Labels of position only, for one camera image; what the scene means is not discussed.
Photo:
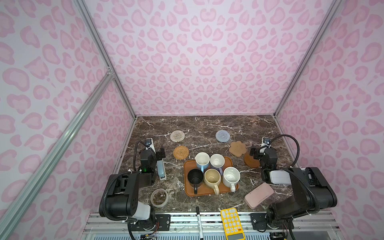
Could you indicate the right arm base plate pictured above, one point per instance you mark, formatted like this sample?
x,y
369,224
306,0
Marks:
x,y
259,222

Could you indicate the grey blue woven coaster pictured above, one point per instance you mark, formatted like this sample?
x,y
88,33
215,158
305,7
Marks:
x,y
222,136

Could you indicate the lavender mug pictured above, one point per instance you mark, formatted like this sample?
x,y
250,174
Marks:
x,y
217,162

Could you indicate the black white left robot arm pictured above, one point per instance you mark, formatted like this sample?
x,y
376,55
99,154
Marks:
x,y
120,200

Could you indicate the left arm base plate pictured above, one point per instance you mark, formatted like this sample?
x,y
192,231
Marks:
x,y
162,222

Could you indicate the pink case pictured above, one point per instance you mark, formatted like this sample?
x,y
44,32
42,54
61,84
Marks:
x,y
258,195

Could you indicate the black mug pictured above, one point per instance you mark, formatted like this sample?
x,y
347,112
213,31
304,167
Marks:
x,y
195,178

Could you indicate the aluminium frame diagonal bar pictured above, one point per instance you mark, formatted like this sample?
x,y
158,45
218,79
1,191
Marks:
x,y
20,205

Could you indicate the multicolour woven round coaster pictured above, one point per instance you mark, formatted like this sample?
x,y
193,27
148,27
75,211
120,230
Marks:
x,y
177,136

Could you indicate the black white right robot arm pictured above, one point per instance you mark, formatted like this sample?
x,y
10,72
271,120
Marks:
x,y
311,190

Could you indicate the clear tape roll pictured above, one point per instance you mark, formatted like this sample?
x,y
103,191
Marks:
x,y
159,198

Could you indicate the light blue mug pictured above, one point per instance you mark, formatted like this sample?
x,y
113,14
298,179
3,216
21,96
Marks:
x,y
202,161

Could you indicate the brown wooden round coaster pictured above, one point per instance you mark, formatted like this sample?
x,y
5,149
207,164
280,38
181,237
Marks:
x,y
250,161

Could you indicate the black marker pen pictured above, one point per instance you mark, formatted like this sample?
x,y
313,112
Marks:
x,y
201,235

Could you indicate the beige ceramic mug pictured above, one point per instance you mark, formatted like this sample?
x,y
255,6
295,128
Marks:
x,y
212,180

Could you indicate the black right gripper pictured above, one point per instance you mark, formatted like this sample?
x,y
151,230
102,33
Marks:
x,y
254,153

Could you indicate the yellow calculator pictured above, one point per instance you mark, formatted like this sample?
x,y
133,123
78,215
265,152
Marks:
x,y
232,224

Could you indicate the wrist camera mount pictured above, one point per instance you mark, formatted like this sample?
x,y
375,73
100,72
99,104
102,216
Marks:
x,y
266,141
150,144

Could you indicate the cork flower shaped coaster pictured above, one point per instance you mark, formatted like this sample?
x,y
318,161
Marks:
x,y
237,149

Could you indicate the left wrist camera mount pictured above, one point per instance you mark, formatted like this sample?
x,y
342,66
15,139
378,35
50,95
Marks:
x,y
150,144

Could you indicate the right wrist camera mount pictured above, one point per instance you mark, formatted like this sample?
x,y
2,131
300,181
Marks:
x,y
266,141

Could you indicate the white speckled mug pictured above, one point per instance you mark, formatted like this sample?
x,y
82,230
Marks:
x,y
231,177

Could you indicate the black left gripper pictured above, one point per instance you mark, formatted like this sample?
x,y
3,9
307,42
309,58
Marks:
x,y
160,154

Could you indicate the woven rattan round coaster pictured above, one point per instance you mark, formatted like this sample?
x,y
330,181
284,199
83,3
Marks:
x,y
181,152

